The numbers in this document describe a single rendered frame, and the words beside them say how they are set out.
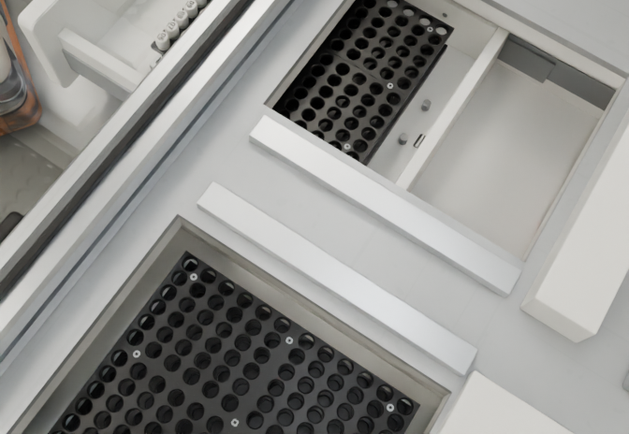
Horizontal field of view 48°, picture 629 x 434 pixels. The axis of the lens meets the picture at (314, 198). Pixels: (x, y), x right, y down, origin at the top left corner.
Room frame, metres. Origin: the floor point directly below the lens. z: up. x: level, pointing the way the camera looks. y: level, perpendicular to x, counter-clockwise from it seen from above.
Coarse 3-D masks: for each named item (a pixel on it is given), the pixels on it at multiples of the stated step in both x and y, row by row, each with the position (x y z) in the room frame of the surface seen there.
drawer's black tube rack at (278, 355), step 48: (192, 288) 0.13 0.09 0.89; (240, 288) 0.14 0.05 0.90; (192, 336) 0.10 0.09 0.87; (240, 336) 0.10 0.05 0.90; (288, 336) 0.10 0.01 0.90; (144, 384) 0.05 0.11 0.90; (192, 384) 0.06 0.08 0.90; (240, 384) 0.06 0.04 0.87; (288, 384) 0.06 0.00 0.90; (336, 384) 0.07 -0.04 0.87; (384, 384) 0.07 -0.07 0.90; (96, 432) 0.01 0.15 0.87; (144, 432) 0.02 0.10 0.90; (192, 432) 0.02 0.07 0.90; (240, 432) 0.03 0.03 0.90; (288, 432) 0.03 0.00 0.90; (336, 432) 0.04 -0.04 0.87; (384, 432) 0.04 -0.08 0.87
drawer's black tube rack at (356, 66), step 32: (384, 0) 0.43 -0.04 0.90; (352, 32) 0.39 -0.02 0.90; (384, 32) 0.39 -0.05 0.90; (416, 32) 0.42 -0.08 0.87; (448, 32) 0.40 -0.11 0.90; (320, 64) 0.35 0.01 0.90; (352, 64) 0.36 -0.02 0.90; (384, 64) 0.36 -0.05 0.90; (416, 64) 0.38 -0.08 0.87; (288, 96) 0.31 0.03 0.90; (320, 96) 0.32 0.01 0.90; (352, 96) 0.32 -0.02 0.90; (384, 96) 0.33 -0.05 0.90; (320, 128) 0.30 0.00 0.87; (352, 128) 0.31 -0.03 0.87; (384, 128) 0.29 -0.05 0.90
